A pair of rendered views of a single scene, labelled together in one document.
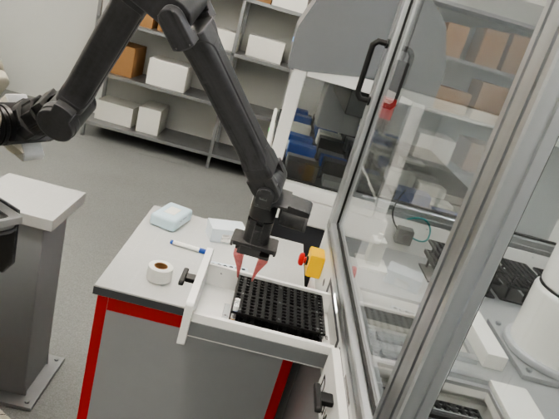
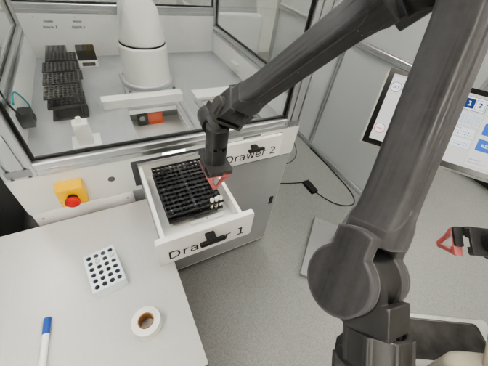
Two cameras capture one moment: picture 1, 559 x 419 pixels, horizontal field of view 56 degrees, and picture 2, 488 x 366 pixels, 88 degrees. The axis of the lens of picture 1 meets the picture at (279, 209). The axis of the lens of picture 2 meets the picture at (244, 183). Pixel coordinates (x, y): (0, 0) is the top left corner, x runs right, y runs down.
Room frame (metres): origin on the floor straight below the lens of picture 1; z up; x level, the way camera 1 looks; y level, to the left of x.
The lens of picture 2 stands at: (1.25, 0.53, 1.51)
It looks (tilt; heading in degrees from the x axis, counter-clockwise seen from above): 45 degrees down; 240
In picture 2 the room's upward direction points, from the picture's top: 10 degrees clockwise
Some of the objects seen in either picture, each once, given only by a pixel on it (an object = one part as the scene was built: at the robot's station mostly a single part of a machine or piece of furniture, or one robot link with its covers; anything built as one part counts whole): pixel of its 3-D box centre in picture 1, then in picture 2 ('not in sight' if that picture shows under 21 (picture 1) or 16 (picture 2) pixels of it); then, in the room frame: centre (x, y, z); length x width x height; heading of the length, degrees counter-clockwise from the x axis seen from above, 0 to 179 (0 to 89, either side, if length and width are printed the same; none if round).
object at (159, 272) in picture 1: (160, 272); (147, 322); (1.32, 0.28, 0.78); 0.07 x 0.07 x 0.04
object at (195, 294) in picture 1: (196, 292); (208, 236); (1.11, 0.14, 0.87); 0.29 x 0.02 x 0.11; 4
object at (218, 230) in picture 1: (226, 231); not in sight; (1.70, 0.16, 0.79); 0.13 x 0.09 x 0.05; 114
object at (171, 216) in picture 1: (171, 216); not in sight; (1.71, 0.36, 0.78); 0.15 x 0.10 x 0.04; 170
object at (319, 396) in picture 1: (324, 398); (255, 147); (0.82, -0.18, 0.91); 0.07 x 0.04 x 0.01; 4
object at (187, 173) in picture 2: (276, 313); (186, 190); (1.13, -0.06, 0.87); 0.22 x 0.18 x 0.06; 94
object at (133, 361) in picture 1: (193, 356); (99, 342); (1.52, 0.14, 0.38); 0.62 x 0.58 x 0.76; 4
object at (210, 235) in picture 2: (188, 278); (211, 237); (1.11, 0.16, 0.91); 0.07 x 0.04 x 0.01; 4
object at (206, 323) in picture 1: (279, 316); (185, 189); (1.13, -0.07, 0.86); 0.40 x 0.26 x 0.06; 94
